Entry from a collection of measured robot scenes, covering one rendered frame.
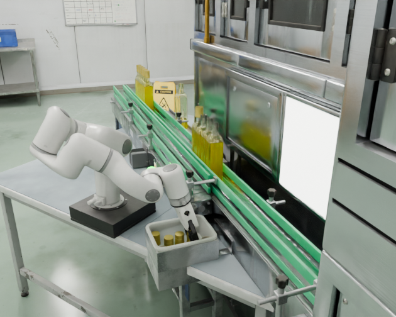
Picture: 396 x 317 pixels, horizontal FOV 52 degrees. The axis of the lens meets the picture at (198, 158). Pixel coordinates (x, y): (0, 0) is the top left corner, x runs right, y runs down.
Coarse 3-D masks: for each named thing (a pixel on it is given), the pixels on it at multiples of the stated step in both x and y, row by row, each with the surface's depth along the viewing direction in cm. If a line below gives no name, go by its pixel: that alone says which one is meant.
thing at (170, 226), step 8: (200, 216) 151; (152, 224) 146; (160, 224) 147; (168, 224) 148; (176, 224) 149; (200, 224) 152; (208, 224) 146; (160, 232) 148; (168, 232) 149; (184, 232) 152; (200, 232) 152; (208, 232) 145; (152, 240) 136; (160, 240) 149; (184, 240) 149; (200, 240) 136; (208, 240) 137; (160, 248) 132; (168, 248) 132
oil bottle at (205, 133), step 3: (204, 132) 165; (207, 132) 164; (210, 132) 164; (201, 135) 168; (204, 135) 164; (207, 135) 164; (201, 138) 168; (204, 138) 164; (201, 141) 168; (204, 141) 165; (201, 144) 169; (204, 144) 165; (201, 147) 169; (204, 147) 166; (201, 150) 170; (204, 150) 166; (201, 153) 171; (204, 153) 167; (201, 156) 171; (204, 156) 167; (201, 159) 171; (204, 159) 168; (204, 162) 168
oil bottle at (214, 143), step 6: (210, 138) 159; (216, 138) 159; (222, 138) 160; (210, 144) 159; (216, 144) 159; (222, 144) 160; (210, 150) 160; (216, 150) 160; (222, 150) 161; (210, 156) 161; (216, 156) 161; (222, 156) 162; (210, 162) 162; (216, 162) 162; (222, 162) 163; (210, 168) 163; (216, 168) 163; (222, 168) 164; (216, 174) 164; (222, 174) 166; (222, 180) 167
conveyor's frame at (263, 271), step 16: (128, 128) 255; (160, 160) 191; (224, 208) 149; (224, 224) 147; (240, 240) 135; (240, 256) 137; (256, 256) 125; (256, 272) 127; (272, 272) 116; (272, 288) 118; (288, 288) 109; (272, 304) 119; (288, 304) 110; (304, 304) 103
